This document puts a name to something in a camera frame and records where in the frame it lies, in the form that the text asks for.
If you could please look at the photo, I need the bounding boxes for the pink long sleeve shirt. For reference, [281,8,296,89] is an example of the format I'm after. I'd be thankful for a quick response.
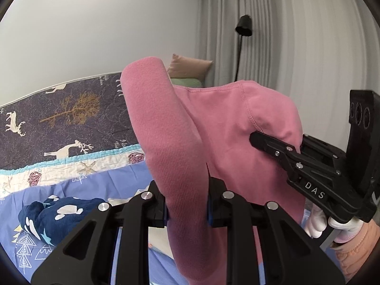
[120,57,305,284]

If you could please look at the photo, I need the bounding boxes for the peach quilted sleeve forearm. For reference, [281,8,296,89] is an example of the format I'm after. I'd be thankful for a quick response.
[332,220,379,282]

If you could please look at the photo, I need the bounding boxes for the white gloved right hand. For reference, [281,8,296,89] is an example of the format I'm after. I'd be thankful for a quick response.
[305,204,364,243]

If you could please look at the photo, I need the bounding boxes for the navy star fleece blanket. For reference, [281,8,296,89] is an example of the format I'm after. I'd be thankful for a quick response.
[18,195,109,246]

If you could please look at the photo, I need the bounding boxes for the blue printed bed sheet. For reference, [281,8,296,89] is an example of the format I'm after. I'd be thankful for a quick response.
[0,161,268,285]

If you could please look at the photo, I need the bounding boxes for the folded white grey garment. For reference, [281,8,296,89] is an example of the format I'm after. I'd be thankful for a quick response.
[108,197,174,259]

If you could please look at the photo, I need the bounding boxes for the white quilt strip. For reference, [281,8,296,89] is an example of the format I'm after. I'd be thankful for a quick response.
[1,144,145,201]

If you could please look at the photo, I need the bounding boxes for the grey curtain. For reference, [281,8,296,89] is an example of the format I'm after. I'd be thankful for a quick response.
[196,0,379,149]

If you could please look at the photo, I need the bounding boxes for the green pillow back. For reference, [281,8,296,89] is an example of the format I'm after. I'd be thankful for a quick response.
[171,78,203,88]

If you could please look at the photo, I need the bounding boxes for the black floor lamp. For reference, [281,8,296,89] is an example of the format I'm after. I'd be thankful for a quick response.
[234,14,252,82]

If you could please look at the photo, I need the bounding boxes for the tan pillow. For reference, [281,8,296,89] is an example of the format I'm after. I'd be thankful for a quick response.
[167,53,213,81]

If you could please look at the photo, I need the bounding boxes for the dark deer pattern headboard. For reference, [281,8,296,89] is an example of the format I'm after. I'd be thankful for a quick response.
[1,73,138,170]

